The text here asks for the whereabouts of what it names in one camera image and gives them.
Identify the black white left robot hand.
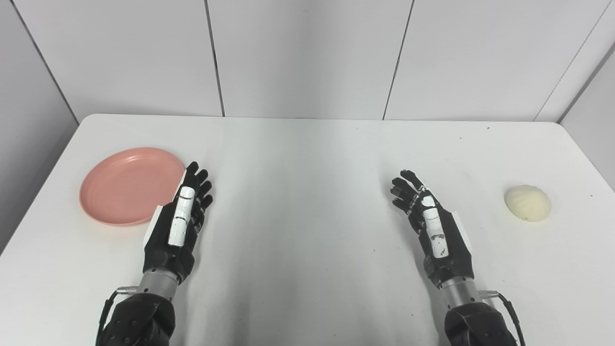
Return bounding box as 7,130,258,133
143,161,214,284

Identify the white steamed bun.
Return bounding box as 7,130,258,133
504,185,552,222

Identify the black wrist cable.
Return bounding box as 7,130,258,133
480,290,528,346
98,285,140,344

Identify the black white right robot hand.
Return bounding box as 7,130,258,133
390,169,475,289

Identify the pink round plate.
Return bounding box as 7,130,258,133
79,147,186,227

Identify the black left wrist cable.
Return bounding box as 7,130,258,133
98,285,140,344

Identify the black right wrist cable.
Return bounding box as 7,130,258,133
480,290,528,346

